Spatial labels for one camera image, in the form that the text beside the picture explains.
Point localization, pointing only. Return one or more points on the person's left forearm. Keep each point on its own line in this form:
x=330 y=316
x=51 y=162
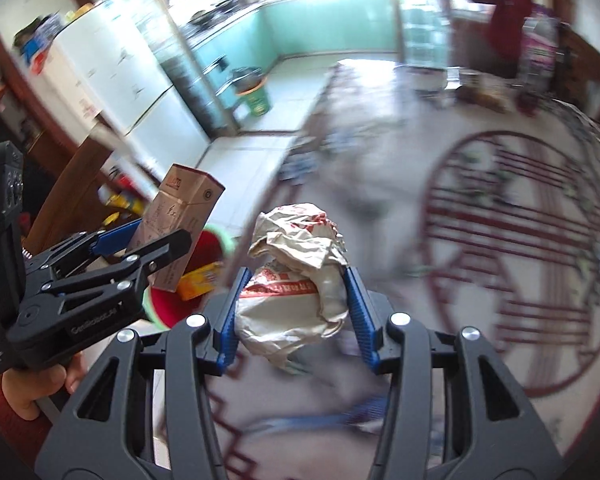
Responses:
x=15 y=435

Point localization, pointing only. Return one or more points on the foil wrapper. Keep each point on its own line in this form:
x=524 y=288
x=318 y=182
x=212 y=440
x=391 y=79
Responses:
x=290 y=285

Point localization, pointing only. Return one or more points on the person's left hand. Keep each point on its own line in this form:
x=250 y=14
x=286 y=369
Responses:
x=30 y=390

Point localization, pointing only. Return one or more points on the green plastic waste bin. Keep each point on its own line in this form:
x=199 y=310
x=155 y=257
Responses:
x=255 y=100

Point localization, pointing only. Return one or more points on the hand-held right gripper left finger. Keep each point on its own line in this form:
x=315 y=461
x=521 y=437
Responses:
x=230 y=310

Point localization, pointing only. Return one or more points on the light brown cigarette box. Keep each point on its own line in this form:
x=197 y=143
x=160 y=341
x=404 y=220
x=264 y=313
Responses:
x=180 y=200

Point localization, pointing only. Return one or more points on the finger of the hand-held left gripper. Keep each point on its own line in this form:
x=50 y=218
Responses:
x=115 y=237
x=155 y=255

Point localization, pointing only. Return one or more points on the red bin with green rim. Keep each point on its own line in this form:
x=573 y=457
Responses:
x=167 y=310

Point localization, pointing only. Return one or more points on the dark red hanging garment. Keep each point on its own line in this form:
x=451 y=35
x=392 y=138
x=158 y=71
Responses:
x=507 y=20

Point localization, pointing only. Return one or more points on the teal kitchen base cabinets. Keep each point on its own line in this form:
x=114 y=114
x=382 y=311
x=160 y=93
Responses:
x=330 y=25

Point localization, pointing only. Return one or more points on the blue face mask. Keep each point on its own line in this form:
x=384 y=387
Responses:
x=330 y=417

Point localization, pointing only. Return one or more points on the blue plastic drawer box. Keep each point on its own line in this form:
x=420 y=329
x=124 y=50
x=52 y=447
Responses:
x=35 y=45

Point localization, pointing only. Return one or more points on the clear plastic storage cabinet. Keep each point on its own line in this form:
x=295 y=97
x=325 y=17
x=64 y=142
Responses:
x=422 y=30

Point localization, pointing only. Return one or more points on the dark wooden chair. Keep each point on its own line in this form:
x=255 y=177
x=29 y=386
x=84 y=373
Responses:
x=590 y=65

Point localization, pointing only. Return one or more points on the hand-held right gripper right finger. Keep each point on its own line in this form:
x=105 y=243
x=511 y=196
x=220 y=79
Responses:
x=360 y=310

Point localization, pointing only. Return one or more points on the white refrigerator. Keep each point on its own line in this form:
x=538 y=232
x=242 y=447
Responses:
x=120 y=75

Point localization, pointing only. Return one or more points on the dark brown snack packet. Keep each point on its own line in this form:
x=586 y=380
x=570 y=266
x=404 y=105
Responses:
x=480 y=92

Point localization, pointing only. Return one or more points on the purple-label soda bottle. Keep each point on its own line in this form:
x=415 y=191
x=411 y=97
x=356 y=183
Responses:
x=540 y=45

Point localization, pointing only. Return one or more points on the carved wooden chair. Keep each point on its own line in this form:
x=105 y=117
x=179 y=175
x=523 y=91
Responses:
x=80 y=180

